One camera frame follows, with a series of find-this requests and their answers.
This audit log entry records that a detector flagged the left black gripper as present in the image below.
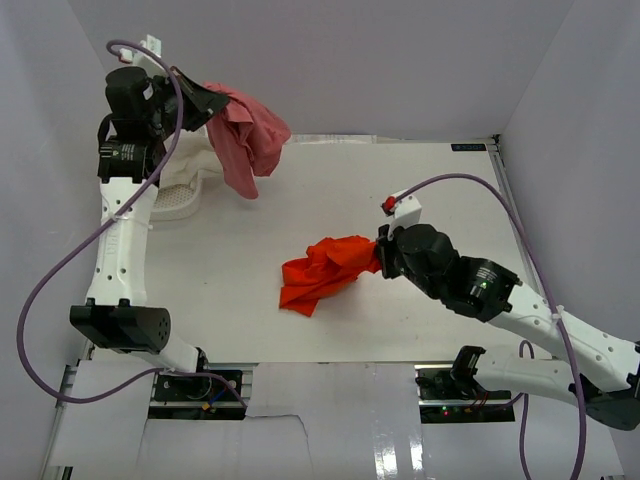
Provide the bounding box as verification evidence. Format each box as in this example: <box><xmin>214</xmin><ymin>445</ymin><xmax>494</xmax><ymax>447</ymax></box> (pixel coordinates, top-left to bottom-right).
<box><xmin>146</xmin><ymin>66</ymin><xmax>227</xmax><ymax>140</ymax></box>

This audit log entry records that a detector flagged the pink t-shirt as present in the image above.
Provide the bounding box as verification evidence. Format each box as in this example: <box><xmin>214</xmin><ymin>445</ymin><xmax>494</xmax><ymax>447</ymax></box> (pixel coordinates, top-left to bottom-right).
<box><xmin>204</xmin><ymin>82</ymin><xmax>291</xmax><ymax>200</ymax></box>

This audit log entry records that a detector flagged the orange t-shirt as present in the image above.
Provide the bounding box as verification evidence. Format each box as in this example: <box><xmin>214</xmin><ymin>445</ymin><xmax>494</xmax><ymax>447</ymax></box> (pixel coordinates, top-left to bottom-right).
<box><xmin>279</xmin><ymin>235</ymin><xmax>381</xmax><ymax>317</ymax></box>

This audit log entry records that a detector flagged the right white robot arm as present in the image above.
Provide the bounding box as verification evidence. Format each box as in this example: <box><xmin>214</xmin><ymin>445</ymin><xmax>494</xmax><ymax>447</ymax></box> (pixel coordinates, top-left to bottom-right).
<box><xmin>375</xmin><ymin>224</ymin><xmax>639</xmax><ymax>431</ymax></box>

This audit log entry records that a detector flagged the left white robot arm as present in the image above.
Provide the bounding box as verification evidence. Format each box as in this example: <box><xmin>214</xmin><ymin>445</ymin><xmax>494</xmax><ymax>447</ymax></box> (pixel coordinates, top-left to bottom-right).
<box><xmin>70</xmin><ymin>66</ymin><xmax>229</xmax><ymax>399</ymax></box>

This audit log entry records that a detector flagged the cream white t-shirt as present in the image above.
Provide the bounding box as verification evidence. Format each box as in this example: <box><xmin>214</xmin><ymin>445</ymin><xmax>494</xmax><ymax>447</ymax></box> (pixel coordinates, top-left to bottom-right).
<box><xmin>160</xmin><ymin>127</ymin><xmax>223</xmax><ymax>189</ymax></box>

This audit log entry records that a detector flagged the white laundry basket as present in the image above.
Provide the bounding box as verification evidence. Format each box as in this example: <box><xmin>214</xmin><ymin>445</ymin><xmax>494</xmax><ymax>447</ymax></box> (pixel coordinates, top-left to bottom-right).
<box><xmin>151</xmin><ymin>178</ymin><xmax>203</xmax><ymax>222</ymax></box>

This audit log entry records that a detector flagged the dark label sticker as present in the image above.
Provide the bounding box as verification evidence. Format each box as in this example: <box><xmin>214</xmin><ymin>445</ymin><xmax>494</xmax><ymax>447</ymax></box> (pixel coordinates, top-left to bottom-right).
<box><xmin>451</xmin><ymin>143</ymin><xmax>487</xmax><ymax>152</ymax></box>

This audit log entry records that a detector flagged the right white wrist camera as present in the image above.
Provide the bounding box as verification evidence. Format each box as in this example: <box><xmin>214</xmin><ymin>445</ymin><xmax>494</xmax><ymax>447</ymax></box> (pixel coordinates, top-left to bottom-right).
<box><xmin>381</xmin><ymin>190</ymin><xmax>422</xmax><ymax>240</ymax></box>

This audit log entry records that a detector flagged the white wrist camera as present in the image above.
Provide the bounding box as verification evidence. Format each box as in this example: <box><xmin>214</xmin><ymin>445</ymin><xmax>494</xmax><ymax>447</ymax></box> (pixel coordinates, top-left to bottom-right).
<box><xmin>119</xmin><ymin>34</ymin><xmax>165</xmax><ymax>77</ymax></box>
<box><xmin>381</xmin><ymin>190</ymin><xmax>422</xmax><ymax>240</ymax></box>

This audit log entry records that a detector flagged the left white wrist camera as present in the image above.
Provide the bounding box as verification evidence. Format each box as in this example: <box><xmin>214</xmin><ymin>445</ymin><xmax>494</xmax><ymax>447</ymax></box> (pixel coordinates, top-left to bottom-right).
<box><xmin>119</xmin><ymin>34</ymin><xmax>165</xmax><ymax>77</ymax></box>

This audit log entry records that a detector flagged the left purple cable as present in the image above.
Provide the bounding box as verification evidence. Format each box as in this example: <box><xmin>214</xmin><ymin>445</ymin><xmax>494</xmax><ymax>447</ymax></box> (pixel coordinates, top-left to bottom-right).
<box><xmin>17</xmin><ymin>39</ymin><xmax>248</xmax><ymax>407</ymax></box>

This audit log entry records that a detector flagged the purple cable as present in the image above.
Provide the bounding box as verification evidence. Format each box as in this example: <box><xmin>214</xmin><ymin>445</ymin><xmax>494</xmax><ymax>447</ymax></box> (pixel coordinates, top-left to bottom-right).
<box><xmin>394</xmin><ymin>172</ymin><xmax>587</xmax><ymax>480</ymax></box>
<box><xmin>17</xmin><ymin>39</ymin><xmax>248</xmax><ymax>407</ymax></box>

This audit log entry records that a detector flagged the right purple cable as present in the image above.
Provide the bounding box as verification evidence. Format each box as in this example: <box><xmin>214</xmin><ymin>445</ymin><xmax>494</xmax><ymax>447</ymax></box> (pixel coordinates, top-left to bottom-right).
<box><xmin>394</xmin><ymin>172</ymin><xmax>587</xmax><ymax>480</ymax></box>

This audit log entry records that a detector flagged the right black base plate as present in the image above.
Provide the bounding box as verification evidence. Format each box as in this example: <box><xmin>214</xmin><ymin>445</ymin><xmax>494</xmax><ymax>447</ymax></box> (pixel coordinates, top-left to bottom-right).
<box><xmin>414</xmin><ymin>363</ymin><xmax>516</xmax><ymax>425</ymax></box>

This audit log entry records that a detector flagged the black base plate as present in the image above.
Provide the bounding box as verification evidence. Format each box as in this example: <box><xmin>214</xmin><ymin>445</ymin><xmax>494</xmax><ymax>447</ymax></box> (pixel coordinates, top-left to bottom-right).
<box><xmin>148</xmin><ymin>367</ymin><xmax>252</xmax><ymax>421</ymax></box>
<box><xmin>414</xmin><ymin>363</ymin><xmax>516</xmax><ymax>425</ymax></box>

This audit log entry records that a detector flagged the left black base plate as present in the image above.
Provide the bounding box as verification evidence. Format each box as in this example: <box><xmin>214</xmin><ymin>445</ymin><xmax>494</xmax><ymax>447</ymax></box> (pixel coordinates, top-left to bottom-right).
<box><xmin>148</xmin><ymin>367</ymin><xmax>252</xmax><ymax>421</ymax></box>

